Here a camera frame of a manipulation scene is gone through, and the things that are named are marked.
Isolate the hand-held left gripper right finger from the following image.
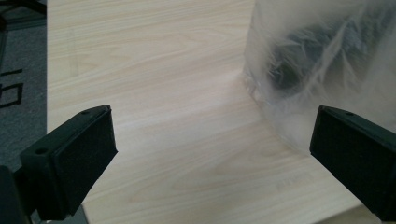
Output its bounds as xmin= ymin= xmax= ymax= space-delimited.
xmin=309 ymin=105 xmax=396 ymax=222

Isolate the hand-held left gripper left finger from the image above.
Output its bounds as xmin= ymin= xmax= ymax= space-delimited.
xmin=19 ymin=104 xmax=119 ymax=222

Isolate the clear plastic bag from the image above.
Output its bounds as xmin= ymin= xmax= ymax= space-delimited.
xmin=242 ymin=0 xmax=396 ymax=157

